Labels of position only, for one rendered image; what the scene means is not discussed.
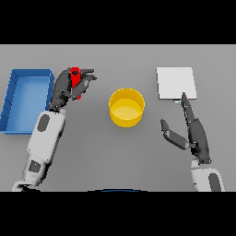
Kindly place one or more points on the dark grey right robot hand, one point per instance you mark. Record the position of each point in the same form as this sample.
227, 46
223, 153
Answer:
198, 135

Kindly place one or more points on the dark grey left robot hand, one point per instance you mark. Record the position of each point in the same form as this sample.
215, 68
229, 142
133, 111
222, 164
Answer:
61, 86

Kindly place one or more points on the red beaker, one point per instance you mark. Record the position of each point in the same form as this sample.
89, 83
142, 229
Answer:
75, 80

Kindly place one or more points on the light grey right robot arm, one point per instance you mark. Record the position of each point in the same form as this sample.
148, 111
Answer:
206, 178

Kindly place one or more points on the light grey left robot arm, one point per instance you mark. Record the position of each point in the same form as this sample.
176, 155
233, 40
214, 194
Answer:
43, 141

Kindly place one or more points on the pale square measuring scale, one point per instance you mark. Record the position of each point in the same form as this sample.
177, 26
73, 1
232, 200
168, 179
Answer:
176, 83

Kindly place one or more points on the yellow bowl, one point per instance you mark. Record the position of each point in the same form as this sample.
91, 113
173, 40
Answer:
126, 108

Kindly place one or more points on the blue tray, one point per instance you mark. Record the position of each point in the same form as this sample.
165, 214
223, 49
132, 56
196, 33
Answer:
25, 100

